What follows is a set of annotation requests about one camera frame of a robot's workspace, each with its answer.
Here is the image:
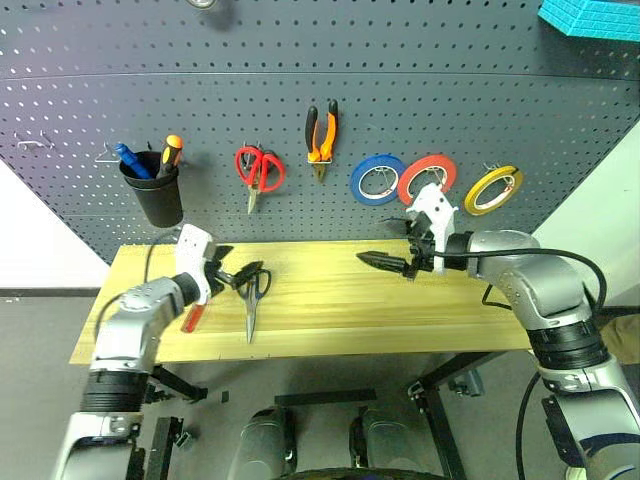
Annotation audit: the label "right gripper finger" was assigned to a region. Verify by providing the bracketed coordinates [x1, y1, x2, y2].
[382, 215, 416, 236]
[355, 251, 414, 279]

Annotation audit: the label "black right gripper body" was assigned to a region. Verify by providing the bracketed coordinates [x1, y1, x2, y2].
[404, 209, 442, 281]

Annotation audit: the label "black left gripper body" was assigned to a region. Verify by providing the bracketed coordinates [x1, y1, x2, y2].
[202, 243, 236, 297]

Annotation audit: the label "black handled scissors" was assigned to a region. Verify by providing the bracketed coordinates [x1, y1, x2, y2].
[234, 260, 274, 345]

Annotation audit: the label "blue tape roll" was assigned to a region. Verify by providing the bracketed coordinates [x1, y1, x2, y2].
[349, 153, 407, 206]

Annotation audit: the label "yellow tape roll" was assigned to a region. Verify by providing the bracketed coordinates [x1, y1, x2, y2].
[463, 165, 525, 217]

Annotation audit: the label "red tape roll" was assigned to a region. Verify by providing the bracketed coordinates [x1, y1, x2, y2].
[397, 154, 458, 206]

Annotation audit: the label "dark grey metal pegboard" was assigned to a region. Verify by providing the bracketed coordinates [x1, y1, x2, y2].
[0, 0, 640, 266]

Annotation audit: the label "black plastic cup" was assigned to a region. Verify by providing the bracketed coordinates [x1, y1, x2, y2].
[118, 151, 185, 229]

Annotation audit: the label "orange and black pliers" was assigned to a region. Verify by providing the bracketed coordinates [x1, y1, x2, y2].
[305, 99, 340, 183]

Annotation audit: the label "orange and black screwdriver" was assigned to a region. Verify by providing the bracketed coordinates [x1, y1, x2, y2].
[155, 134, 185, 180]

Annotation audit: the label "dark rounded robot leg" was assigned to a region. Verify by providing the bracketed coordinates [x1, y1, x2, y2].
[349, 404, 419, 471]
[238, 406, 297, 479]

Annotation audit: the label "brown object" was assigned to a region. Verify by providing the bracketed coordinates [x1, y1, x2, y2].
[599, 313, 640, 369]

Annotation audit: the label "teal foam block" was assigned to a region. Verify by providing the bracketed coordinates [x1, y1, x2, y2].
[537, 0, 640, 40]

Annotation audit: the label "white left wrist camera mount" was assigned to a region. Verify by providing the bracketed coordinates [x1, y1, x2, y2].
[174, 224, 220, 306]

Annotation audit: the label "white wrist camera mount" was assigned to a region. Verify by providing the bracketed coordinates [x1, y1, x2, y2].
[405, 182, 460, 275]
[174, 224, 220, 306]

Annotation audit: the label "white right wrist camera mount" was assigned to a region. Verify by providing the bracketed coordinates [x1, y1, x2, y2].
[405, 182, 460, 275]

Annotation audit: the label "red handled screwdriver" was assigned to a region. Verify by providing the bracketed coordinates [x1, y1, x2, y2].
[180, 301, 207, 334]

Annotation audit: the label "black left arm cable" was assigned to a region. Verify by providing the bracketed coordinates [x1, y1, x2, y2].
[94, 232, 182, 351]

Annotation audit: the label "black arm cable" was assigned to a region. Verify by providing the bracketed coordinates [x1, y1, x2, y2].
[432, 247, 609, 314]
[94, 232, 182, 351]

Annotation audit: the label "red handled scissors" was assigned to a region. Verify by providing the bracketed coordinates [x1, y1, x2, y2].
[234, 145, 287, 215]

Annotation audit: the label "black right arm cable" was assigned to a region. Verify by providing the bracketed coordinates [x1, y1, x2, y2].
[432, 247, 609, 314]

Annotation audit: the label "blue handled screwdriver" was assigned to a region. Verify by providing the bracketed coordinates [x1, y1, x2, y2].
[113, 142, 154, 180]

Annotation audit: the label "black metal table frame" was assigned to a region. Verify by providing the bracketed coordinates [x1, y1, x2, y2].
[124, 352, 506, 480]

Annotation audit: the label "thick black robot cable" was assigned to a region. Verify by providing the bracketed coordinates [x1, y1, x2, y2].
[514, 372, 544, 480]

